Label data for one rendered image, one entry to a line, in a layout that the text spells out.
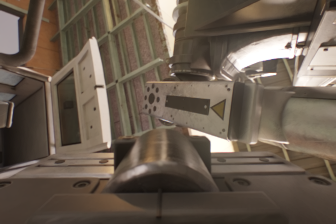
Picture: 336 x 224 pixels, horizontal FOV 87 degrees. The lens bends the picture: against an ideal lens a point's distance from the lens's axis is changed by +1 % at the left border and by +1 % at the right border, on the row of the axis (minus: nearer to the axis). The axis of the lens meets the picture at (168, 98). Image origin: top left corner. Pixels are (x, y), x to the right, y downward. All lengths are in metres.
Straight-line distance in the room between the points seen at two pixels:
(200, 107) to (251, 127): 0.08
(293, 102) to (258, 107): 0.05
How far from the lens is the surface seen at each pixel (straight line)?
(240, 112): 0.25
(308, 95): 0.29
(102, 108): 1.96
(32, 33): 0.80
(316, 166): 5.76
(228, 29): 0.34
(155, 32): 3.34
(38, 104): 3.72
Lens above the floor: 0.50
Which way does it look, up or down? 57 degrees up
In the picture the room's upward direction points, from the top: 98 degrees clockwise
